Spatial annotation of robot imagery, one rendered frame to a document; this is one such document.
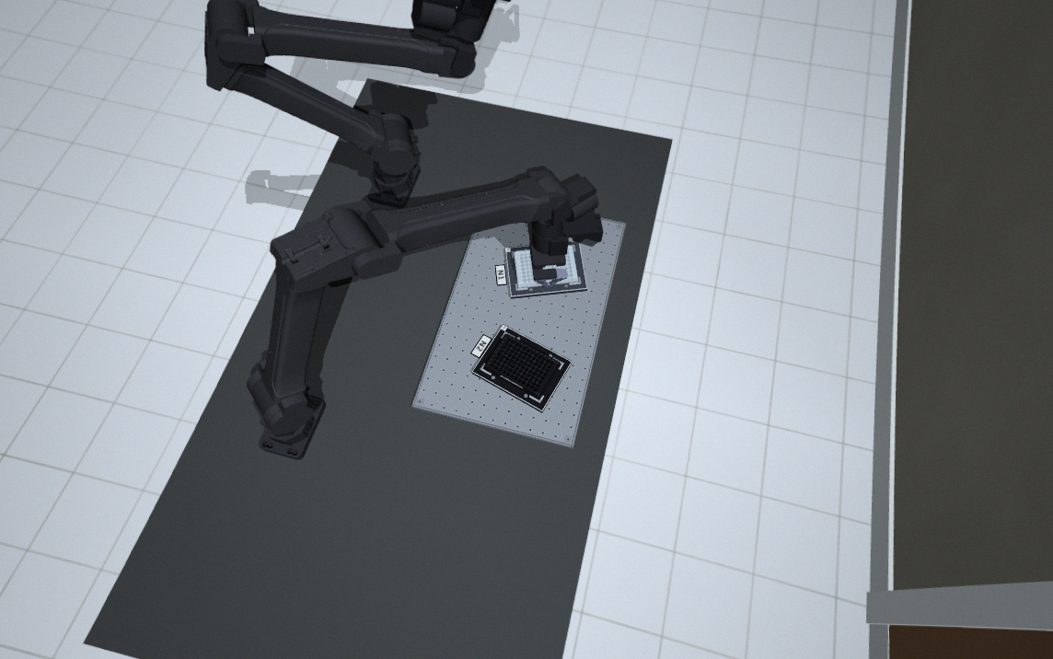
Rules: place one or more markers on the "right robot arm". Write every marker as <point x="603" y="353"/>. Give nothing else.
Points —
<point x="355" y="247"/>

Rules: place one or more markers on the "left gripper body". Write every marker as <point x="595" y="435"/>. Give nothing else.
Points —
<point x="489" y="7"/>

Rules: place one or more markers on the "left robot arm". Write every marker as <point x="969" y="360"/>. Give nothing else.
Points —
<point x="244" y="70"/>

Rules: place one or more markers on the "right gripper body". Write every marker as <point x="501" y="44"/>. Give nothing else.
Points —
<point x="540" y="258"/>

